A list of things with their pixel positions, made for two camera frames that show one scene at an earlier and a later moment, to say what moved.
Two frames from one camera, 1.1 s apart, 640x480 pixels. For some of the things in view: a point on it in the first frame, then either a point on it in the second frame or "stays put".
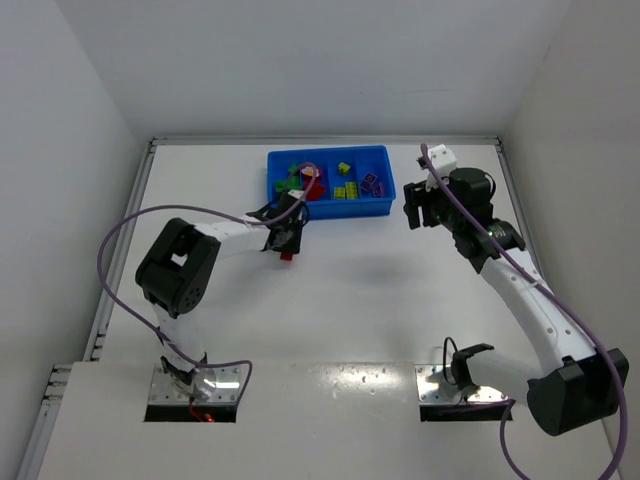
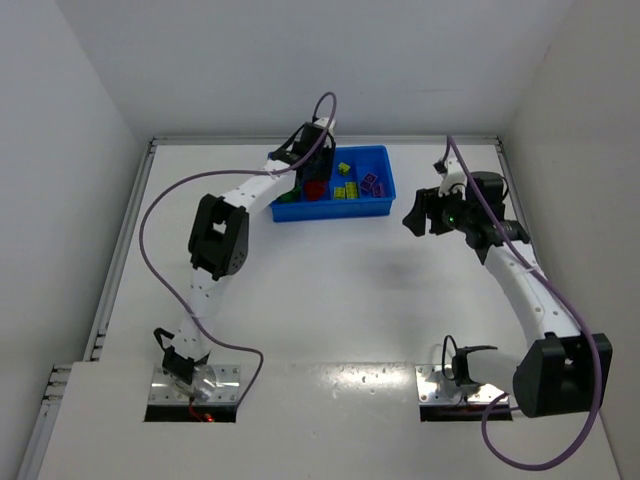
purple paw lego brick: x=368 y=181 stays put
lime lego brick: x=344 y=169 stays put
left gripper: x=286 y=238 → x=318 y=167
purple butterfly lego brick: x=379 y=190 stays put
